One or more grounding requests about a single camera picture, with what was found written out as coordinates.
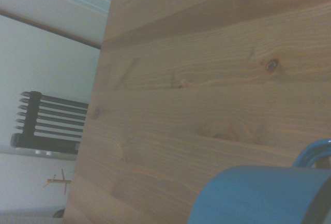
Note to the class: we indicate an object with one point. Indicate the blue enamel mug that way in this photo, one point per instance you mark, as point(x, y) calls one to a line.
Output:
point(256, 195)

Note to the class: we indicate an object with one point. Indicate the black slatted rack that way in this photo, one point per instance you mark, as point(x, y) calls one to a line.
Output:
point(33, 120)

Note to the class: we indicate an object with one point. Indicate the small wooden stick frame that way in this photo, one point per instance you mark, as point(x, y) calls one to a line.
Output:
point(60, 181)

